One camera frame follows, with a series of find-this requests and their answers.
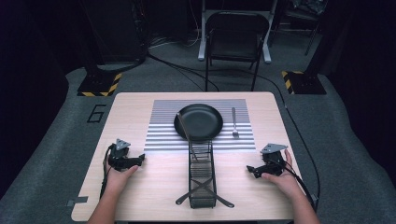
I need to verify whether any hand-held gripper cable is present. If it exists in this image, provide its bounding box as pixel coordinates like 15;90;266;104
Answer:
99;144;116;200
270;158;319;213

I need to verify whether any black long-handled utensil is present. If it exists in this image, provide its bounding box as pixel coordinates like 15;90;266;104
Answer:
191;179;235;209
175;179;217;206

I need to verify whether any person's right hand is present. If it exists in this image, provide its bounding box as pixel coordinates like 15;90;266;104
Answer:
261;148;305;201

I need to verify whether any black folding chair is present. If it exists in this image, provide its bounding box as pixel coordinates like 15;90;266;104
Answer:
204;10;271;92

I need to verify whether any black wire mesh cutlery basket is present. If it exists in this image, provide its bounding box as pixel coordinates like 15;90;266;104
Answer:
188;139;218;210

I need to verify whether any grey striped placemat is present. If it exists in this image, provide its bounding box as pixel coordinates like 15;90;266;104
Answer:
144;98;257;153

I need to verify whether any black yellow-striped stand base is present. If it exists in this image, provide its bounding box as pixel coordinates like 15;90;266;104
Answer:
281;70;328;95
77;72;123;98

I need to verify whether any dark metal stool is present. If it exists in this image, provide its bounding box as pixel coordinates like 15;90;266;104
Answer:
274;0;329;57

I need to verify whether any person's left hand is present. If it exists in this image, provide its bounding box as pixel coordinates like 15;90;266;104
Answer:
105;155;140;196

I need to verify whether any black round plate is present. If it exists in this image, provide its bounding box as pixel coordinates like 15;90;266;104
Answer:
173;103;224;142

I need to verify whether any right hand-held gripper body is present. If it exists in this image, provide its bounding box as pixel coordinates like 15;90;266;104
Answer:
260;143;287;177

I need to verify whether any right hand-held gripper cable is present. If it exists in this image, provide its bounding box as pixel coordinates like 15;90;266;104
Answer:
270;158;319;213

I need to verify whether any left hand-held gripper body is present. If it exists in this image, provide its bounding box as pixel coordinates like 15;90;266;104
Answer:
106;138;135;172

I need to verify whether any white desk frame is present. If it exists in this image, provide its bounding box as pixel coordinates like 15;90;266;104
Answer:
197;0;278;65

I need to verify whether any left hand-held gripper cable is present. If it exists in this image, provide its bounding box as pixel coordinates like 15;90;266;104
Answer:
99;144;116;200

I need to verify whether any grey tape strip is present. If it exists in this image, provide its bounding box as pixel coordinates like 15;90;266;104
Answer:
66;196;90;207

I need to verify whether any dark thin chopstick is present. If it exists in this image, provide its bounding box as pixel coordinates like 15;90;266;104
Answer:
176;112;199;162

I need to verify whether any silver fork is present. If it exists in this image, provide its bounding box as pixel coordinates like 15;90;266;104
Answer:
231;106;240;140

